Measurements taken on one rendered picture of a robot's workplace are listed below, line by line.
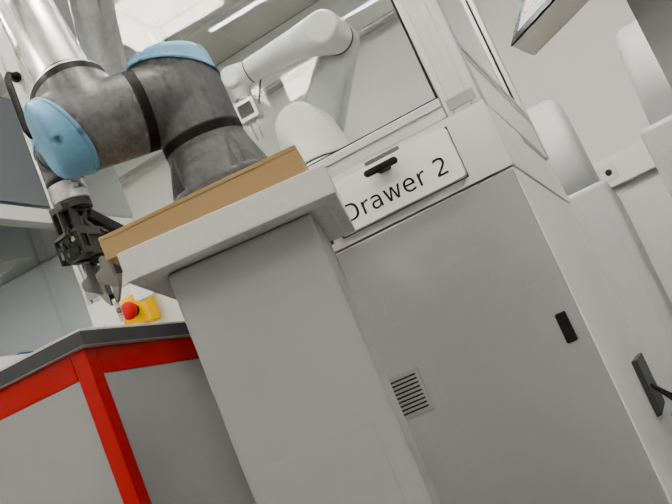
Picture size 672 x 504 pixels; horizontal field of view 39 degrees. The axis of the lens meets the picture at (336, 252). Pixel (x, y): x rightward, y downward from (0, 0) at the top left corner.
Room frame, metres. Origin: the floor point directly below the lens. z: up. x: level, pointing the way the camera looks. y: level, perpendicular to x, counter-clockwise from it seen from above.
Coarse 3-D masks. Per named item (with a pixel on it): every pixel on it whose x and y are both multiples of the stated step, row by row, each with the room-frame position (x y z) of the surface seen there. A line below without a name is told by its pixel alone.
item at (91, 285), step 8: (88, 272) 1.77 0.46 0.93; (96, 272) 1.78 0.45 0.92; (88, 280) 1.77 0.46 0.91; (96, 280) 1.78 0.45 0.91; (88, 288) 1.76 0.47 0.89; (96, 288) 1.78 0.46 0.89; (104, 288) 1.78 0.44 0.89; (104, 296) 1.79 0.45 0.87; (112, 296) 1.79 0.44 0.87; (112, 304) 1.78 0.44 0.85
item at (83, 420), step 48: (96, 336) 1.47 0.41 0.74; (144, 336) 1.60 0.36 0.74; (0, 384) 1.49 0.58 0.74; (48, 384) 1.47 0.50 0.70; (96, 384) 1.45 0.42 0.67; (144, 384) 1.57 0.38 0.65; (192, 384) 1.72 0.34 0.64; (0, 432) 1.51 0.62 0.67; (48, 432) 1.48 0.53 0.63; (96, 432) 1.46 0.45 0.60; (144, 432) 1.52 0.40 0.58; (192, 432) 1.66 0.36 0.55; (0, 480) 1.52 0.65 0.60; (48, 480) 1.49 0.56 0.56; (96, 480) 1.47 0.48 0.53; (144, 480) 1.48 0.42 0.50; (192, 480) 1.60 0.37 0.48; (240, 480) 1.75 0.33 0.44
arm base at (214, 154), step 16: (192, 128) 1.19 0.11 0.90; (208, 128) 1.19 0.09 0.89; (224, 128) 1.20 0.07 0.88; (240, 128) 1.23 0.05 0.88; (176, 144) 1.20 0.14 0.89; (192, 144) 1.19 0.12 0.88; (208, 144) 1.19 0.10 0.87; (224, 144) 1.19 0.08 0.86; (240, 144) 1.20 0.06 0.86; (176, 160) 1.21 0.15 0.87; (192, 160) 1.19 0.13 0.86; (208, 160) 1.18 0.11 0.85; (224, 160) 1.18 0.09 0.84; (240, 160) 1.21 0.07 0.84; (256, 160) 1.20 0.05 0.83; (176, 176) 1.22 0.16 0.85; (192, 176) 1.19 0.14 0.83; (208, 176) 1.18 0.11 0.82; (224, 176) 1.18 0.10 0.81; (176, 192) 1.22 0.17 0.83; (192, 192) 1.19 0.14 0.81
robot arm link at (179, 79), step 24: (144, 48) 1.19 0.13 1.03; (168, 48) 1.19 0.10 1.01; (192, 48) 1.20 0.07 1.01; (144, 72) 1.18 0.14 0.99; (168, 72) 1.18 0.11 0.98; (192, 72) 1.19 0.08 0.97; (216, 72) 1.23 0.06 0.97; (144, 96) 1.17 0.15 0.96; (168, 96) 1.18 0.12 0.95; (192, 96) 1.19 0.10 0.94; (216, 96) 1.21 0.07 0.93; (168, 120) 1.19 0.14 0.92; (192, 120) 1.19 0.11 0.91
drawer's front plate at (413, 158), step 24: (408, 144) 1.84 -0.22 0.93; (432, 144) 1.82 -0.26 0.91; (408, 168) 1.84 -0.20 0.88; (432, 168) 1.83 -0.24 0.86; (456, 168) 1.82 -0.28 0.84; (360, 192) 1.88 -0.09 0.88; (408, 192) 1.85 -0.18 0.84; (432, 192) 1.84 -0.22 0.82; (360, 216) 1.89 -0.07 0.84; (384, 216) 1.88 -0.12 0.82
